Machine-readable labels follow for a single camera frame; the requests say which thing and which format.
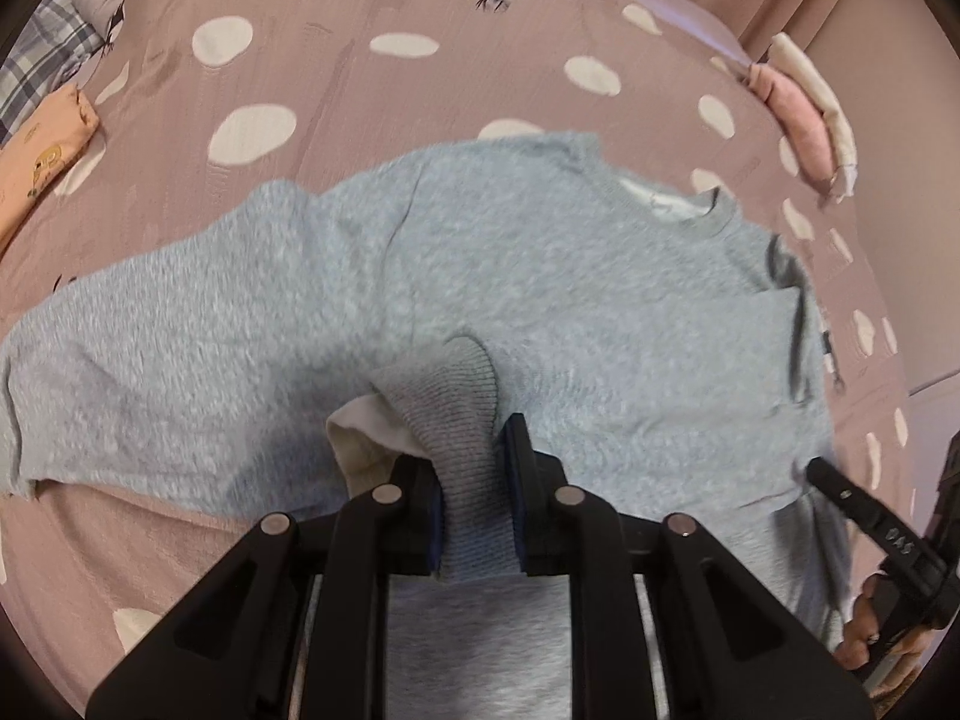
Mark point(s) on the orange printed garment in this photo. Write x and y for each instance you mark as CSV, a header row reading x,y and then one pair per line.
x,y
37,157

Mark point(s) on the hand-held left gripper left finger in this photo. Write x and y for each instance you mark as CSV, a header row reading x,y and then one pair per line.
x,y
430,540

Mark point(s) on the folded pink garment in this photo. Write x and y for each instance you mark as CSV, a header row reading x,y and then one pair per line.
x,y
795,112

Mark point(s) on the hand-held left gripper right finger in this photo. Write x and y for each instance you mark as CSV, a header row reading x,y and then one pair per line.
x,y
514,465

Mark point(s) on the plaid cloth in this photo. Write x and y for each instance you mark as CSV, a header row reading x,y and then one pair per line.
x,y
45,52

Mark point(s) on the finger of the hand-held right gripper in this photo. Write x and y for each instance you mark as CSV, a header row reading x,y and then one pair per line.
x,y
874,521

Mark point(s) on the grey knit sweater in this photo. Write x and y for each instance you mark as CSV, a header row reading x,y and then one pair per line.
x,y
450,277

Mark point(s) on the folded cream garment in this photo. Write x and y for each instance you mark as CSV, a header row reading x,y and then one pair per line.
x,y
814,82

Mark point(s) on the pink blanket with white dots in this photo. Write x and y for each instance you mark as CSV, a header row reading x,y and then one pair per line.
x,y
337,90

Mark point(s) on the person's right hand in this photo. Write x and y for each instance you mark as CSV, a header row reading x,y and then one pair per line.
x,y
862,615

